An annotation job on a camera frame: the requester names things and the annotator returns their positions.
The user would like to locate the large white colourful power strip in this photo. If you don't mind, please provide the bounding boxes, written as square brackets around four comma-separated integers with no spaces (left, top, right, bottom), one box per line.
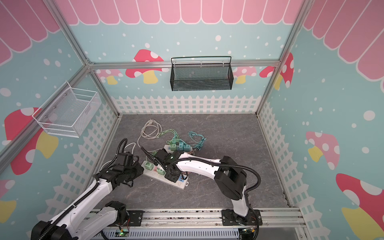
[142,161,189,190]

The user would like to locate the green plug adapter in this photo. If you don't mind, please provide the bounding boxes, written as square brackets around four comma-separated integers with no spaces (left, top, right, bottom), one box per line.
[156,168,166,176]
[144,162,154,171]
[170,144,178,151]

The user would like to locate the green charging cables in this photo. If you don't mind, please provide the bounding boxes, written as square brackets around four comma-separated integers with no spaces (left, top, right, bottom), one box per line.
[151,128,208,157]

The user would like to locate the small white blue power strip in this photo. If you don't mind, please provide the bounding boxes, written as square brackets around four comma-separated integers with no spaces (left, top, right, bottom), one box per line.
[164,143,193,153]

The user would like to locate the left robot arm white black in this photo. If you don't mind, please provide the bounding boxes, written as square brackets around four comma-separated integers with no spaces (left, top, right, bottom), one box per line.
[31,138,144,240]

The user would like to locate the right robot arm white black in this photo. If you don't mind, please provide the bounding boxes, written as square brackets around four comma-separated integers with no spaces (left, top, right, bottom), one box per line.
[141,147,262,240]

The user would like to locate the white coiled power cord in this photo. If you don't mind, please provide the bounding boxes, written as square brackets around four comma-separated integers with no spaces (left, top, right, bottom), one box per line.
[97,119,163,178]

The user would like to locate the grey slotted cable duct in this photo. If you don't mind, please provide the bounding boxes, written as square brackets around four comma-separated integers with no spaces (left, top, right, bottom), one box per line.
[103,228,239,240]

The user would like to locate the white wire mesh basket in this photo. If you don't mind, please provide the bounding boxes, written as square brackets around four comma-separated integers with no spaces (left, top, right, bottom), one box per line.
[32,83,102,138]

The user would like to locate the black wire mesh basket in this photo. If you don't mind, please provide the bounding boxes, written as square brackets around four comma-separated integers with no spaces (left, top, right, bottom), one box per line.
[170,56,234,91]

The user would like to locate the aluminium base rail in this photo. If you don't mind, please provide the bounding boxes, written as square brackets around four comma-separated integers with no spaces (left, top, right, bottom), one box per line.
[56,206,307,230]

